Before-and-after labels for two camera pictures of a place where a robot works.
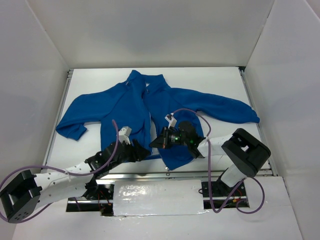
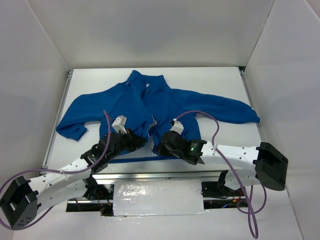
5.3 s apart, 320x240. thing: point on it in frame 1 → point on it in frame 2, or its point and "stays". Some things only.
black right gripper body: (164, 138) → (166, 144)
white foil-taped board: (136, 197) stays
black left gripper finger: (140, 153) → (130, 142)
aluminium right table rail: (259, 125) stays
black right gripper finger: (157, 142) → (161, 149)
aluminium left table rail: (56, 120) stays
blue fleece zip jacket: (167, 120) stays
